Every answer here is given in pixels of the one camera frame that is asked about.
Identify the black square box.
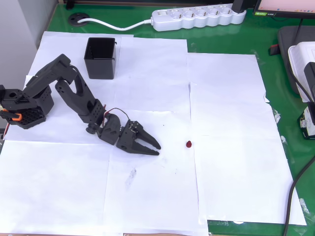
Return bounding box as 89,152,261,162
84,37,118,80

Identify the black cable grommet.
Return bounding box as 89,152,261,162
68,13,89,26

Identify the black plug adapter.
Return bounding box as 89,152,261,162
232,0,247,13

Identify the thick black cable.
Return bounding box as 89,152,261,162
283,153,315,236

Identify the gray pad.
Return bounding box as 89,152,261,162
277,26,315,94

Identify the red white servo cable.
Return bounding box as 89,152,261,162
103,107,130,125

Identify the orange table clamp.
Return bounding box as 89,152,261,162
0,110,23,123

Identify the white power cable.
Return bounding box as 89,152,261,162
78,17,153,31

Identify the green white carton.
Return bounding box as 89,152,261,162
297,102,315,141

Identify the white container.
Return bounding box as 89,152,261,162
287,41,315,103

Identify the computer monitor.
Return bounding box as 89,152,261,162
253,0,315,20

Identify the white power strip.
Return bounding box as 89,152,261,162
151,4,247,32

